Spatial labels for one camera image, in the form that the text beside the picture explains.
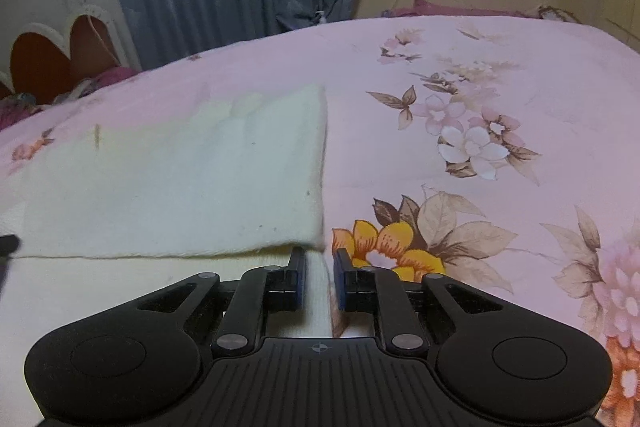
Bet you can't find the white knitted garment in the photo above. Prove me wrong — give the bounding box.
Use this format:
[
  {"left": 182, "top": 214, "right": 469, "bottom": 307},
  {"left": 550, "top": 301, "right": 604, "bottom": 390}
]
[{"left": 0, "top": 82, "right": 335, "bottom": 339}]

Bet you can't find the red white heart headboard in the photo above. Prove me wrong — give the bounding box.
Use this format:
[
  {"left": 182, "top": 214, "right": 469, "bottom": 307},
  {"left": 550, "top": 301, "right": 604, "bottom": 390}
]
[{"left": 1, "top": 4, "right": 130, "bottom": 95}]

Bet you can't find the pink floral bed sheet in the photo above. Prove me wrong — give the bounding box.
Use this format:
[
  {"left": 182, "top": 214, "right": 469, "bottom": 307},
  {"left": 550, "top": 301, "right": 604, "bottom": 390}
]
[{"left": 1, "top": 16, "right": 639, "bottom": 426}]

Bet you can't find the magenta pillow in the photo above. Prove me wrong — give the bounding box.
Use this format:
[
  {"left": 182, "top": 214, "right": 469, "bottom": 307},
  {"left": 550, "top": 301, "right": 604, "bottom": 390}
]
[{"left": 382, "top": 0, "right": 532, "bottom": 18}]

